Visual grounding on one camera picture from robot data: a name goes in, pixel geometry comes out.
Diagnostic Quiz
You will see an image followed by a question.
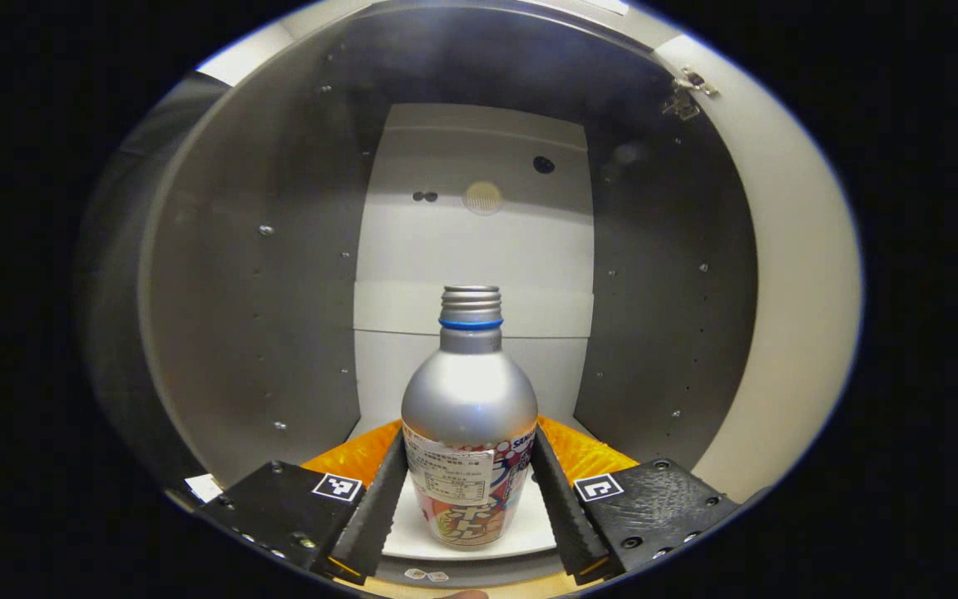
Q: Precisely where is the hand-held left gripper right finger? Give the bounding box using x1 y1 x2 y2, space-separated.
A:
529 414 742 583

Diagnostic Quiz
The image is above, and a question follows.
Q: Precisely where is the dark grey cabinet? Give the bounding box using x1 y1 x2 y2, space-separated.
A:
136 0 767 587

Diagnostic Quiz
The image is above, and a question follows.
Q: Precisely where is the metal cabinet door hinge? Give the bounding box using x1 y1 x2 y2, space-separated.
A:
662 67 719 122

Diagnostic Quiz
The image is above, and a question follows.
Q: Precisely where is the silver bottle with printed label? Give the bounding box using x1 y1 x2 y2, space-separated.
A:
401 285 540 550

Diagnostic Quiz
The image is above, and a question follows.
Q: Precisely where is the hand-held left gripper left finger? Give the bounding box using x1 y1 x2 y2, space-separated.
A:
195 418 410 583

